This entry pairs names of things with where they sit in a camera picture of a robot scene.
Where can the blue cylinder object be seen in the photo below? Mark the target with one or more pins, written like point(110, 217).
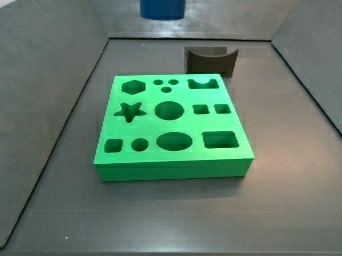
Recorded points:
point(162, 9)

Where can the green shape sorter block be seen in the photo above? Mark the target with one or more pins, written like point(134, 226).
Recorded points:
point(171, 128)

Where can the dark curved holder block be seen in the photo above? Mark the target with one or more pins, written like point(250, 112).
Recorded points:
point(210, 60)

